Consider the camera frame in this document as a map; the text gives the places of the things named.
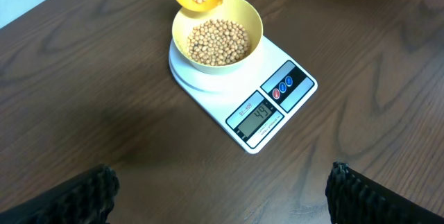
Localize yellow bowl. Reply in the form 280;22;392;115
172;0;264;75

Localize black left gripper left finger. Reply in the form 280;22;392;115
1;164;120;224

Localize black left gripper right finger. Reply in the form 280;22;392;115
325;162;443;224

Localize soybeans in yellow bowl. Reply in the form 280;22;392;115
185;19;251;67

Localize white digital kitchen scale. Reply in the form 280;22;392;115
169;37;318;154

